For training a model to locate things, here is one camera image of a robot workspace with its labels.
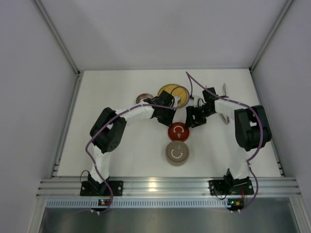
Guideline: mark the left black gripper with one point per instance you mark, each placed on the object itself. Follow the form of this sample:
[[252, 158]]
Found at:
[[166, 117]]

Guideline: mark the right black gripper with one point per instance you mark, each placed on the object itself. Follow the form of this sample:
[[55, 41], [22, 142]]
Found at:
[[194, 119]]

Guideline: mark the red round lid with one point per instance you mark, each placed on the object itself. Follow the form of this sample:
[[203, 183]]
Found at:
[[178, 132]]

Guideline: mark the brown lid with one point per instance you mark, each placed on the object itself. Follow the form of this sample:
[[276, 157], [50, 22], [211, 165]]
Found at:
[[177, 151]]

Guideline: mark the metal tongs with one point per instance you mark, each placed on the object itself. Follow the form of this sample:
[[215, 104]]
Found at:
[[225, 119]]

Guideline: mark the steel bowl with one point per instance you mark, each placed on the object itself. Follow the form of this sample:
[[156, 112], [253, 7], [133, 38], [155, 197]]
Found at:
[[176, 163], [143, 97]]

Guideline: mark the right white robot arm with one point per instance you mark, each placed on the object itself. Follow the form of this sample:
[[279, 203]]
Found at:
[[252, 131]]

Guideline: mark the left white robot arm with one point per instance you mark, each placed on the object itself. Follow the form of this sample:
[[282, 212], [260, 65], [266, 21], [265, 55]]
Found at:
[[107, 132]]

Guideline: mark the round bamboo tray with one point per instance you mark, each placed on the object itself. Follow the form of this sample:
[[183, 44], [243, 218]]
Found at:
[[175, 90]]

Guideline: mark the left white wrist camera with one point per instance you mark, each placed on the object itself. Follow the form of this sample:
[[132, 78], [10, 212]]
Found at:
[[178, 102]]

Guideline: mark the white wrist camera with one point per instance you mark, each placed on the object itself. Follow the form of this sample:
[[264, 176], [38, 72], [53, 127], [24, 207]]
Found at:
[[197, 101], [178, 102]]

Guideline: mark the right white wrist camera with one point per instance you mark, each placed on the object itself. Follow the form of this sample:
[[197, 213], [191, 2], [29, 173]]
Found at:
[[197, 101]]

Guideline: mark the right black base bracket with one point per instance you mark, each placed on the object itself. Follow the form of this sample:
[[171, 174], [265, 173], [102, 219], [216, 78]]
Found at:
[[222, 187]]

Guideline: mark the black base bracket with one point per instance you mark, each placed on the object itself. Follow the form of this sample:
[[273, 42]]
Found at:
[[222, 187], [114, 188]]

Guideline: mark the left black base bracket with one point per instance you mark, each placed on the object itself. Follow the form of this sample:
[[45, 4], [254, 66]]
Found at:
[[114, 188]]

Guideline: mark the aluminium mounting rail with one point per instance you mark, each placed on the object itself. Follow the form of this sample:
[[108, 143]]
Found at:
[[136, 187]]

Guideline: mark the grey slotted cable duct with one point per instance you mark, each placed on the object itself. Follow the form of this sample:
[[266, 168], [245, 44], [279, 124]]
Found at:
[[137, 203]]

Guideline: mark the right aluminium frame post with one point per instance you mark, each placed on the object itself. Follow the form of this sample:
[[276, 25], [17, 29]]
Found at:
[[272, 33]]

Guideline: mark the aluminium frame post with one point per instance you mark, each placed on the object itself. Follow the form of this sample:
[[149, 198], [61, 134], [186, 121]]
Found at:
[[272, 33], [56, 35]]

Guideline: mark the left aluminium frame post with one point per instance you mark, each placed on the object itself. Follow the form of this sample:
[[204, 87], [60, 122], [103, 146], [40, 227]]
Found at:
[[56, 35]]

